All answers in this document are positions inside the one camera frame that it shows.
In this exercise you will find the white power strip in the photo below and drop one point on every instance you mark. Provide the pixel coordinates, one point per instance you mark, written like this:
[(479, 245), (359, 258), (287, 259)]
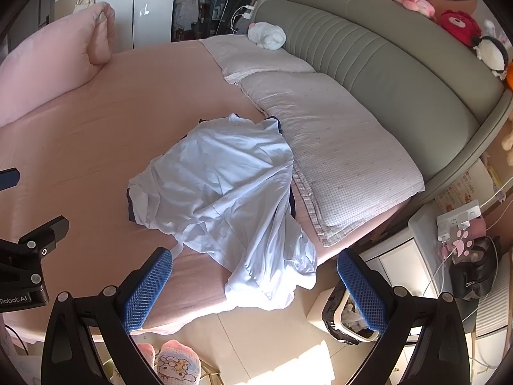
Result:
[(461, 216)]

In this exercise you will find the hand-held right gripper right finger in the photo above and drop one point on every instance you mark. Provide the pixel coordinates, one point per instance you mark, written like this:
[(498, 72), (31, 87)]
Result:
[(362, 292)]

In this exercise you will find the white nightstand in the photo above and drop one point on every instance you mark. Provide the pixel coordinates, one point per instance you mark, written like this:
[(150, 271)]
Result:
[(404, 256)]

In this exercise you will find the pink checked pillow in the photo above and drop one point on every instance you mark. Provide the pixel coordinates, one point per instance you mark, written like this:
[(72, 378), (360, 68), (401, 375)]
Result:
[(336, 148), (256, 56)]

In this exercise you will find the black bag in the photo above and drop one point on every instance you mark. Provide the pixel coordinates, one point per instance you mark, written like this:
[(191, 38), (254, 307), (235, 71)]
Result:
[(473, 268)]

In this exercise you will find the white plush toy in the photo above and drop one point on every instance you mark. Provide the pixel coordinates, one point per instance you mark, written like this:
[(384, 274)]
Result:
[(266, 34)]

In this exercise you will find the pink plush toy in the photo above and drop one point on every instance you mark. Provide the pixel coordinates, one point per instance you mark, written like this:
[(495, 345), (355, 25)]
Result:
[(408, 2)]

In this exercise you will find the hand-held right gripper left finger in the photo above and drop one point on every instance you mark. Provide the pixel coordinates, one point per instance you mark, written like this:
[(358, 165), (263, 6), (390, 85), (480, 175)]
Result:
[(146, 288)]

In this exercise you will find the white wardrobe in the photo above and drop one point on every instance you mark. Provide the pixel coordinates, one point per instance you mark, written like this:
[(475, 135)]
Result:
[(152, 4)]

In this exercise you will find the white long-eared plush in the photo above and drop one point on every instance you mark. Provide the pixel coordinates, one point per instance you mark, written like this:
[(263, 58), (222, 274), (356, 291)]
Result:
[(489, 28)]

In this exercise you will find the pink rolled duvet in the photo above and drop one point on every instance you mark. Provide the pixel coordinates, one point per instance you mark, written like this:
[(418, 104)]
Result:
[(52, 52)]

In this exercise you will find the orange round plush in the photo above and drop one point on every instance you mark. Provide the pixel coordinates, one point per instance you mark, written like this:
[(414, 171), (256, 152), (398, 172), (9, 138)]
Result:
[(509, 76)]

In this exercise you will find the pink paw charger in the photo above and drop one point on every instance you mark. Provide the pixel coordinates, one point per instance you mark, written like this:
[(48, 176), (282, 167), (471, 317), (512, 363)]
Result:
[(459, 244)]

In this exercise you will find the red bear plush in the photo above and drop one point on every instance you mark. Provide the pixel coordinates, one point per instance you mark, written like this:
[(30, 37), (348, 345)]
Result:
[(459, 26)]

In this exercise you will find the black and white penguin plush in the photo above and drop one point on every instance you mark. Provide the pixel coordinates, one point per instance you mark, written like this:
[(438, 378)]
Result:
[(491, 54)]

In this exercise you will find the bed with pink sheet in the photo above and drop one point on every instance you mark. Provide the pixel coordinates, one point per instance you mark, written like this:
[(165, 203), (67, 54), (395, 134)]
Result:
[(120, 128)]

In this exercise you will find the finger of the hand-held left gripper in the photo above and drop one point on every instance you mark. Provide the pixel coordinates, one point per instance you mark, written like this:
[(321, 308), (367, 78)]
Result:
[(9, 178), (44, 234)]

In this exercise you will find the glass-door cabinet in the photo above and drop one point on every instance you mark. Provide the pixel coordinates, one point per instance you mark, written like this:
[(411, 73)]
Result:
[(208, 0)]

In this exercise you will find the printed paper box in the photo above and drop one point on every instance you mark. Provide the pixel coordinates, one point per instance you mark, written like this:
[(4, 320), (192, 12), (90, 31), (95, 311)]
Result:
[(465, 188)]

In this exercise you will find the trash bin with black liner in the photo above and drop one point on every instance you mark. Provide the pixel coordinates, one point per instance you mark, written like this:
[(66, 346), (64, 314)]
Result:
[(348, 317)]

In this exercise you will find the pink cartoon slipper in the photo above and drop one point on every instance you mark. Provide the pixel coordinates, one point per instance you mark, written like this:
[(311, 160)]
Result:
[(176, 363), (145, 357)]

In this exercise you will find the grey padded headboard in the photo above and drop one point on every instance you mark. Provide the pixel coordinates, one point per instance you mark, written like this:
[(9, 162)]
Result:
[(380, 68)]

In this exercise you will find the white shirt with navy hem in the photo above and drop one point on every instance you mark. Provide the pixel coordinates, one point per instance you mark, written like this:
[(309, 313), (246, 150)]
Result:
[(212, 168)]

